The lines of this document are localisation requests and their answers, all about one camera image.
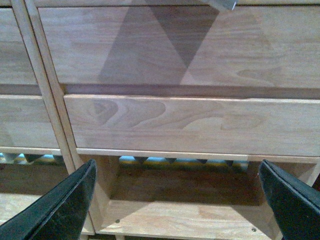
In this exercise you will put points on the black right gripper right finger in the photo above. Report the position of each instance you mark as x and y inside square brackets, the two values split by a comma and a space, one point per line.
[295, 205]

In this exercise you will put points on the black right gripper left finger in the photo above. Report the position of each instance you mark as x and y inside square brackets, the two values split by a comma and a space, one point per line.
[60, 214]

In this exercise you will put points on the light wooden shelf cabinet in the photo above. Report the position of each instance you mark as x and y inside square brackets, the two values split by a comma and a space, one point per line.
[235, 80]

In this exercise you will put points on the colourful patterned floor mat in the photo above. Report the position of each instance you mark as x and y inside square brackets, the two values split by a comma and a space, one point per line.
[237, 166]

